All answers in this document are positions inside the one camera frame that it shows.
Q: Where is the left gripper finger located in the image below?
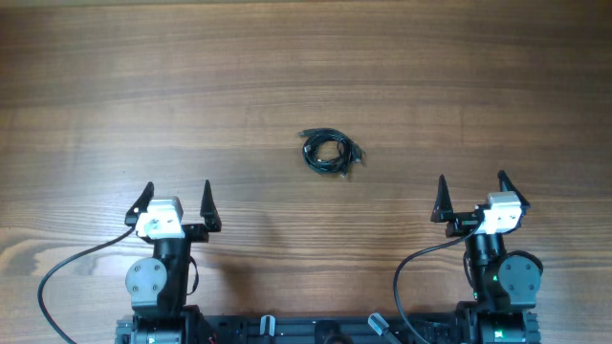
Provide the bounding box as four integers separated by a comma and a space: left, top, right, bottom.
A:
124, 182, 154, 226
200, 180, 222, 232

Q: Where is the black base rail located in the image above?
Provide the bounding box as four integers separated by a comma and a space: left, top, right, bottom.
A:
115, 312, 541, 344

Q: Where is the thick black USB cable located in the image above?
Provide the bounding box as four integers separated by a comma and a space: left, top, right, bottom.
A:
298, 127, 367, 181

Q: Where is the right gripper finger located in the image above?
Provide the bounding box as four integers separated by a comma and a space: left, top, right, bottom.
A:
497, 170, 531, 210
430, 175, 454, 223

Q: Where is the right camera black cable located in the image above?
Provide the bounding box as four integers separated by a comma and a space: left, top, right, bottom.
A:
392, 220, 485, 344

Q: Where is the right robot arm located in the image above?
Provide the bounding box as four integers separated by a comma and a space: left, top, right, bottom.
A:
431, 171, 543, 344

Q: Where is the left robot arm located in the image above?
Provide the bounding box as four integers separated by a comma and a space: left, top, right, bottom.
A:
115, 182, 222, 344

